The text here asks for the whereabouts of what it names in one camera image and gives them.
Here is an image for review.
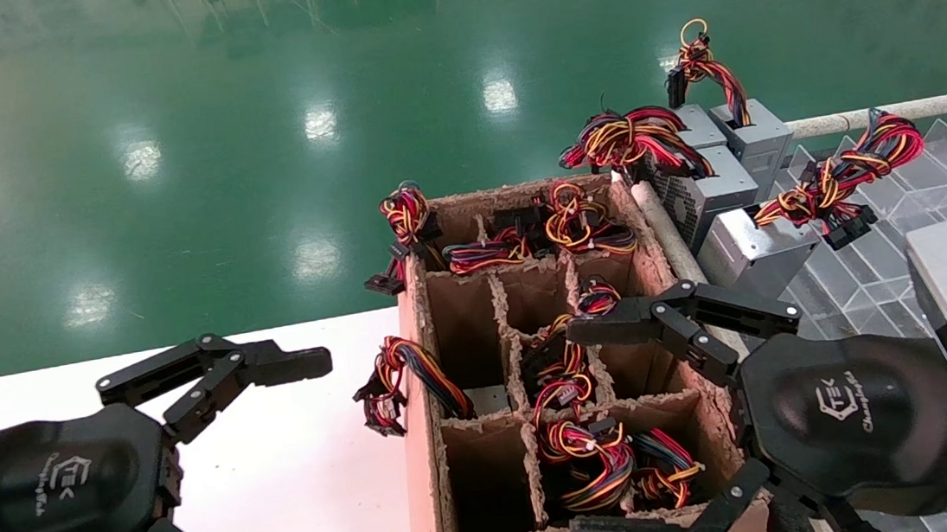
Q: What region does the grey power supply with cables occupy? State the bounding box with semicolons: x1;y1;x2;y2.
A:
438;207;537;279
348;326;514;441
659;10;799;208
536;412;641;521
629;422;710;514
575;276;625;322
534;172;640;262
554;96;766;268
355;178;449;299
671;100;728;151
683;106;938;307
518;311;602;422

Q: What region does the transparent plastic grid tray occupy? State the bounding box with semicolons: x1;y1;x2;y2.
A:
760;112;947;532

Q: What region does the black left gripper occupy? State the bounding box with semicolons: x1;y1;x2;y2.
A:
0;322;352;532

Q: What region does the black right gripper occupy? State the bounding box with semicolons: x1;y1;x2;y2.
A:
547;255;947;532

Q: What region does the long white rail pipe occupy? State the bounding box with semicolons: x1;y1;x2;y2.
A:
629;171;752;368

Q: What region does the short white rail pipe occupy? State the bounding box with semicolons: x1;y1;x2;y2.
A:
784;90;947;141

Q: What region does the cardboard box with dividers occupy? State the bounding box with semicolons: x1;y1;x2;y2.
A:
375;158;774;532

